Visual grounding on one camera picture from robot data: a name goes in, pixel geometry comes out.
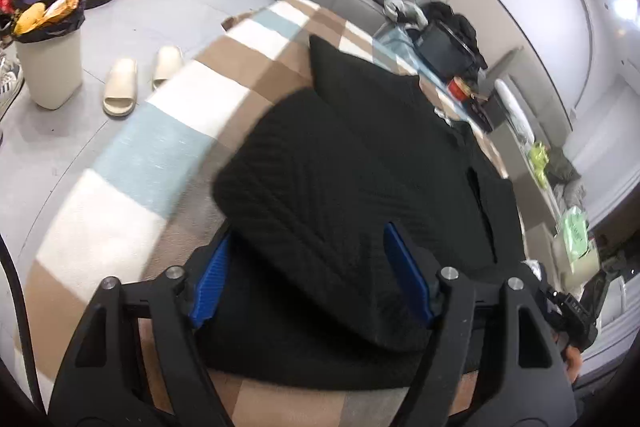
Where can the black food tray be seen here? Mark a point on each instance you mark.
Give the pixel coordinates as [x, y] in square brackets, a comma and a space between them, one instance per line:
[480, 109]

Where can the dark grey rice cooker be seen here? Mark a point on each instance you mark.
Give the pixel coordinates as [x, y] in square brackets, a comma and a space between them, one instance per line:
[440, 47]

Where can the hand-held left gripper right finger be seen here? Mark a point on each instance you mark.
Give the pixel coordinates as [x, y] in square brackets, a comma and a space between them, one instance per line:
[407, 267]

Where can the pile of black clothes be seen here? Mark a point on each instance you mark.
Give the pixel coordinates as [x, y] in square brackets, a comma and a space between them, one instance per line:
[450, 14]

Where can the crumpled grey cloth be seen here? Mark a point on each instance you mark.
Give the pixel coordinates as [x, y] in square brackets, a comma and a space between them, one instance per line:
[407, 9]

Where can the plaid blanket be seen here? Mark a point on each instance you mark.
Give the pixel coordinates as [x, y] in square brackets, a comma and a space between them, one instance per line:
[150, 157]

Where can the green toy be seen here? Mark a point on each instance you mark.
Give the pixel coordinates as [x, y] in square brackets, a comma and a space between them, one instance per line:
[539, 162]

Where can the row of assorted shoes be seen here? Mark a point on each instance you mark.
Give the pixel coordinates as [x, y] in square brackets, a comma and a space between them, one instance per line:
[10, 77]

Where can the cream slipper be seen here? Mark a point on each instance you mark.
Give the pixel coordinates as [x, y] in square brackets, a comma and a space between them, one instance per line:
[120, 87]
[167, 67]

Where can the person's right hand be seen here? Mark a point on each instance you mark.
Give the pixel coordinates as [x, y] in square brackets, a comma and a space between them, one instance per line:
[572, 359]

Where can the beige trash bin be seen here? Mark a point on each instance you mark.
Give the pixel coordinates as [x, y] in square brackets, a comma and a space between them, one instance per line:
[50, 67]

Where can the beige storage bench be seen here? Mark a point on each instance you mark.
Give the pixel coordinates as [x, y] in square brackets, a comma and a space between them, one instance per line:
[542, 247]
[530, 202]

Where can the side table with blue cloth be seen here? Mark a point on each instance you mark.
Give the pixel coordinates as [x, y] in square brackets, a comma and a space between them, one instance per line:
[395, 47]

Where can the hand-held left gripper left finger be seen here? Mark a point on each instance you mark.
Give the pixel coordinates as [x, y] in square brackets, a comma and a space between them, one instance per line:
[210, 287]

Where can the red can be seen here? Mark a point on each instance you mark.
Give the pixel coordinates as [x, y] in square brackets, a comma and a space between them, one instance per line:
[457, 88]

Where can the green plastic bag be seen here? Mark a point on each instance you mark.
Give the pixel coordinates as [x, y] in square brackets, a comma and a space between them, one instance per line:
[575, 232]

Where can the black knit sweater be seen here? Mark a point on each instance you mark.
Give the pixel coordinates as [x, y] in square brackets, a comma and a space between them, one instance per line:
[310, 187]

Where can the white rolled bedding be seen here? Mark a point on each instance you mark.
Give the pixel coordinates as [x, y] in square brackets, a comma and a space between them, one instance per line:
[510, 107]

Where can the yellow snack bag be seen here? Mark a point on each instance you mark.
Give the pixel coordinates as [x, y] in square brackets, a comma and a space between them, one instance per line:
[65, 2]

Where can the grey jacket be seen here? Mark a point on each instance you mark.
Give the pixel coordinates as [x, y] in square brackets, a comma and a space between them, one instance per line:
[565, 182]

